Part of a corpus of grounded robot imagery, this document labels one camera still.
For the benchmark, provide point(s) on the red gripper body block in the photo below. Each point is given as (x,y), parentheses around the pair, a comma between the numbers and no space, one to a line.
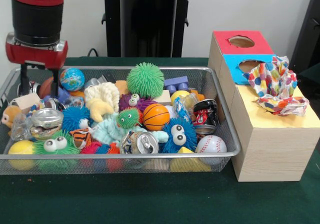
(37,56)

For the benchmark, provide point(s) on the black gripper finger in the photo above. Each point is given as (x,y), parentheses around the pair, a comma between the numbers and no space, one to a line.
(55,82)
(24,80)

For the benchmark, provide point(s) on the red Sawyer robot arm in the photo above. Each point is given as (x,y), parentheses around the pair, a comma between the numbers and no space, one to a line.
(37,16)

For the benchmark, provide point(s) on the wooden box with three holes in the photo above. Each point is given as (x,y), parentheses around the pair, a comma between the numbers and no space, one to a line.
(275,154)

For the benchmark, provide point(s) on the globe print ball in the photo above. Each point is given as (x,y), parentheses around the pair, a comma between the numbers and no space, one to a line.
(72,79)

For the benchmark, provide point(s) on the green spiky ball with eyes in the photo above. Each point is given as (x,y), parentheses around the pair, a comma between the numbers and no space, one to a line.
(53,144)

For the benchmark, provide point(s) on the yellow foam ball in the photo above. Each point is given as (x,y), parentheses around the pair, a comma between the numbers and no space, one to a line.
(20,147)

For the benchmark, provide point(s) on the plain green spiky ball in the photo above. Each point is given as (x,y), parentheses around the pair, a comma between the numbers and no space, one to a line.
(145,80)

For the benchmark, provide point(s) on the crushed silver drink can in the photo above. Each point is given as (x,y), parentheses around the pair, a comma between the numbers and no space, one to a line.
(142,144)

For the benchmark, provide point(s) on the small orange basketball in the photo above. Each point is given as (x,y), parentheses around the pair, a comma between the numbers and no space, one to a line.
(156,117)

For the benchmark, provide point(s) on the blue spiky ball with eyes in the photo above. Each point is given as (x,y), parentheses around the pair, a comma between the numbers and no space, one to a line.
(166,139)

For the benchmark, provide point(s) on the crushed black red can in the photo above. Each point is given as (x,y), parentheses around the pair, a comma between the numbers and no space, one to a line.
(206,115)

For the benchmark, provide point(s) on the white baseball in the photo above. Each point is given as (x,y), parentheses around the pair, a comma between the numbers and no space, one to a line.
(211,145)

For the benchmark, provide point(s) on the side table with green cloth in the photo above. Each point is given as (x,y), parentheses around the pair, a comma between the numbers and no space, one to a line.
(310,75)

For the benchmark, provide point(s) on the black stand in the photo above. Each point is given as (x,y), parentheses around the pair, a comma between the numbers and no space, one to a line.
(307,34)

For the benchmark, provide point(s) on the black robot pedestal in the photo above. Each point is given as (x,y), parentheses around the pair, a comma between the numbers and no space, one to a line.
(150,29)

